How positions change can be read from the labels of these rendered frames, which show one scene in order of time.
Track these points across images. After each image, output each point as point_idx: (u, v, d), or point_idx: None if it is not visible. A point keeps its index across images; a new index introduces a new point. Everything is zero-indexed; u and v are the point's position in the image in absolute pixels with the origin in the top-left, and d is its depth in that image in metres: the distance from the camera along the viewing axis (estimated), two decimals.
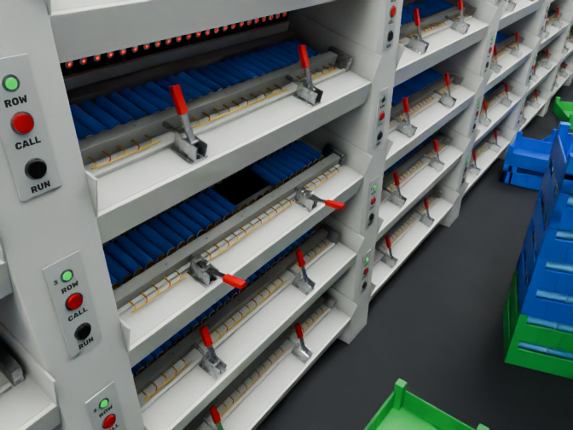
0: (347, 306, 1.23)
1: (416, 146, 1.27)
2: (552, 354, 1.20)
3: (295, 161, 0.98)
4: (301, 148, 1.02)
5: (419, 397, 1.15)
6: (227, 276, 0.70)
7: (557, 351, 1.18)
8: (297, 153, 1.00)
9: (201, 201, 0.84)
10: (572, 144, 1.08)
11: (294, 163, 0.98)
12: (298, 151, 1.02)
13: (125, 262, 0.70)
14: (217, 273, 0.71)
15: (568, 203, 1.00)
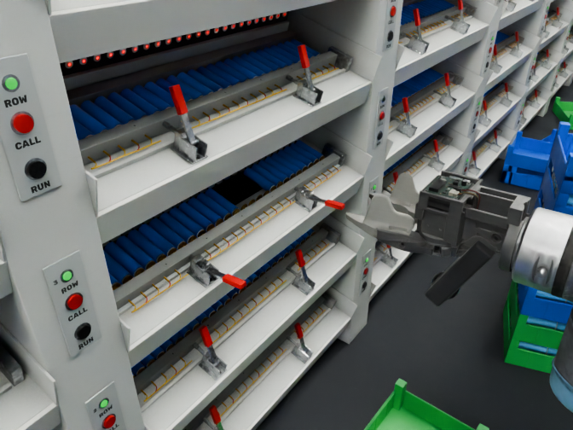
0: (347, 306, 1.23)
1: (416, 146, 1.27)
2: (552, 354, 1.20)
3: (295, 161, 0.98)
4: (301, 148, 1.02)
5: (419, 397, 1.15)
6: (227, 276, 0.70)
7: (557, 351, 1.18)
8: (297, 153, 1.00)
9: (201, 201, 0.84)
10: (572, 144, 1.08)
11: (294, 163, 0.98)
12: (298, 151, 1.02)
13: (125, 262, 0.70)
14: (217, 273, 0.71)
15: (568, 203, 1.00)
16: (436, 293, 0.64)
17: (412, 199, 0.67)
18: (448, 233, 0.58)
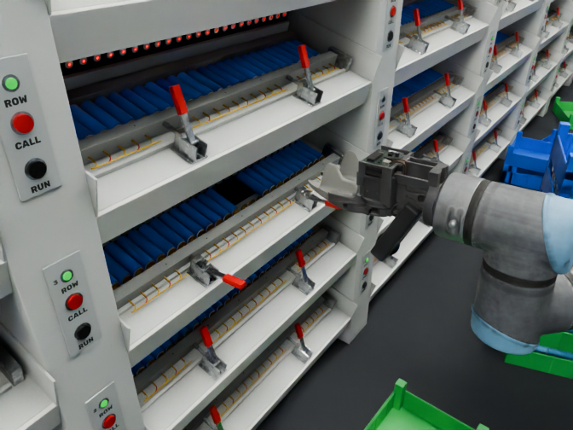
0: (347, 306, 1.23)
1: (416, 146, 1.27)
2: (552, 354, 1.20)
3: (295, 161, 0.98)
4: (301, 148, 1.02)
5: (419, 397, 1.15)
6: (227, 276, 0.70)
7: (557, 351, 1.18)
8: (297, 153, 1.00)
9: (201, 201, 0.84)
10: (572, 144, 1.08)
11: (294, 163, 0.98)
12: (298, 151, 1.02)
13: (125, 262, 0.70)
14: (217, 273, 0.71)
15: None
16: (379, 250, 0.76)
17: (357, 172, 0.79)
18: (383, 195, 0.70)
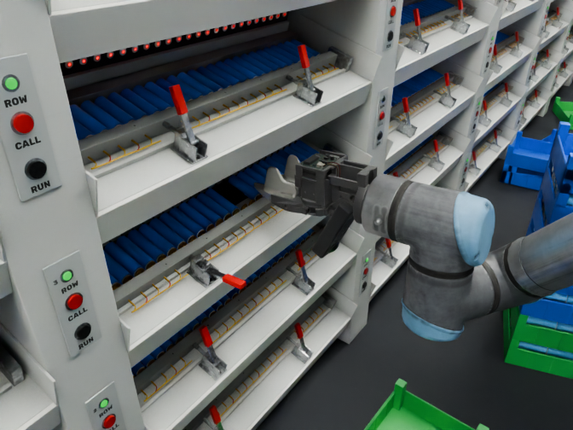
0: (347, 306, 1.23)
1: (416, 146, 1.27)
2: (552, 354, 1.20)
3: None
4: (301, 148, 1.02)
5: (419, 397, 1.15)
6: (227, 276, 0.70)
7: (557, 351, 1.18)
8: (297, 153, 1.00)
9: (201, 201, 0.84)
10: (251, 187, 0.89)
11: None
12: (298, 151, 1.02)
13: (125, 262, 0.70)
14: (217, 273, 0.71)
15: (568, 203, 1.00)
16: (318, 247, 0.81)
17: None
18: (318, 196, 0.75)
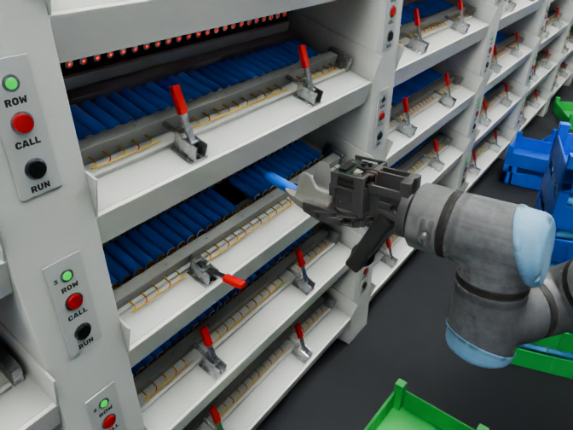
0: (347, 306, 1.23)
1: (416, 146, 1.27)
2: (552, 354, 1.20)
3: (295, 161, 0.98)
4: (301, 148, 1.02)
5: (419, 397, 1.15)
6: (227, 276, 0.70)
7: (557, 351, 1.18)
8: (297, 153, 1.00)
9: (201, 201, 0.84)
10: (251, 187, 0.89)
11: (294, 163, 0.98)
12: (298, 151, 1.02)
13: (125, 262, 0.70)
14: (217, 273, 0.71)
15: (568, 203, 1.00)
16: (353, 261, 0.74)
17: None
18: (355, 206, 0.69)
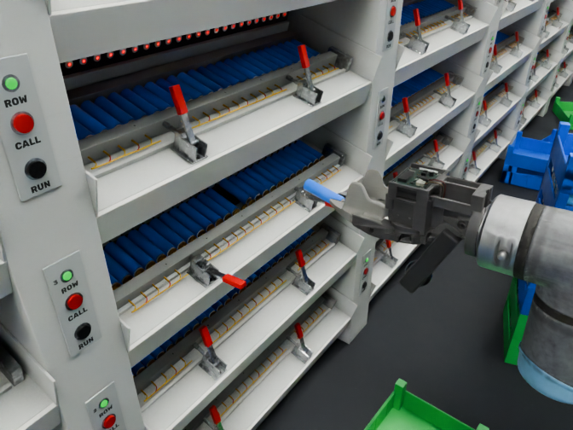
0: (347, 306, 1.23)
1: (416, 146, 1.27)
2: None
3: (295, 161, 0.98)
4: (301, 148, 1.02)
5: (419, 397, 1.15)
6: (227, 276, 0.70)
7: None
8: (297, 153, 1.00)
9: (201, 201, 0.84)
10: (251, 187, 0.89)
11: (294, 163, 0.98)
12: (298, 151, 1.02)
13: (125, 262, 0.70)
14: (217, 273, 0.71)
15: (568, 203, 1.00)
16: (408, 281, 0.67)
17: (381, 194, 0.70)
18: (417, 221, 0.61)
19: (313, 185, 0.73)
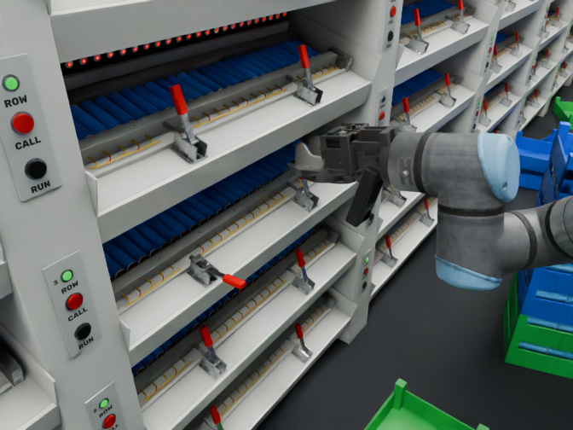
0: (347, 306, 1.23)
1: None
2: (552, 354, 1.20)
3: (289, 157, 0.99)
4: (295, 144, 1.03)
5: (419, 397, 1.15)
6: (227, 276, 0.70)
7: (557, 351, 1.18)
8: (291, 149, 1.01)
9: (194, 196, 0.84)
10: (245, 183, 0.90)
11: (288, 159, 0.99)
12: (292, 148, 1.02)
13: (118, 257, 0.70)
14: (217, 273, 0.71)
15: None
16: (351, 217, 0.83)
17: None
18: (344, 163, 0.78)
19: (214, 184, 0.87)
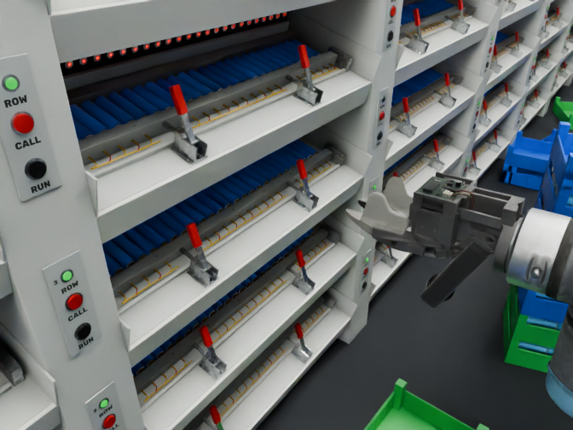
0: (347, 306, 1.23)
1: (416, 146, 1.27)
2: (552, 354, 1.20)
3: (289, 157, 0.99)
4: (295, 144, 1.03)
5: (419, 397, 1.15)
6: (193, 242, 0.71)
7: None
8: (291, 149, 1.01)
9: (194, 196, 0.84)
10: (245, 183, 0.90)
11: (288, 159, 0.99)
12: (292, 148, 1.02)
13: (118, 256, 0.70)
14: (199, 254, 0.72)
15: (568, 203, 1.00)
16: (431, 295, 0.64)
17: (403, 202, 0.67)
18: (442, 234, 0.58)
19: (214, 184, 0.87)
